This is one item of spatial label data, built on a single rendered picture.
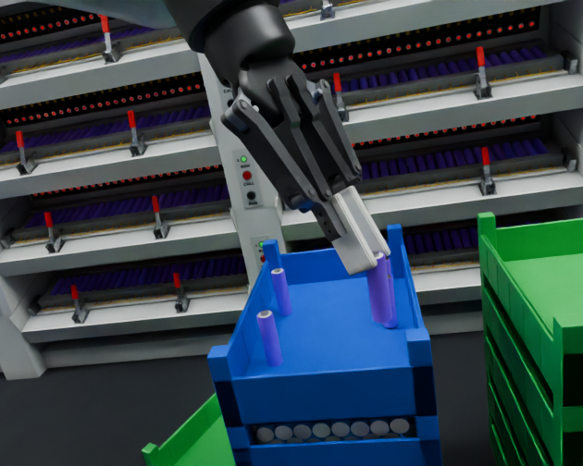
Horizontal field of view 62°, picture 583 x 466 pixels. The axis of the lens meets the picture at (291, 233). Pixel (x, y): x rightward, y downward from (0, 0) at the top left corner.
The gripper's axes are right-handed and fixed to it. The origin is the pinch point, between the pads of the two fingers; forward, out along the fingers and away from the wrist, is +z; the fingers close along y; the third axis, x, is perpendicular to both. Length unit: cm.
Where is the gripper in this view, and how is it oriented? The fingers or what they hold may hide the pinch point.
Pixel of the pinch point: (352, 230)
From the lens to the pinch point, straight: 43.5
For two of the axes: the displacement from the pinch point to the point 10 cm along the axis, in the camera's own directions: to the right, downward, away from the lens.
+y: 6.0, -3.6, 7.2
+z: 4.9, 8.7, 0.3
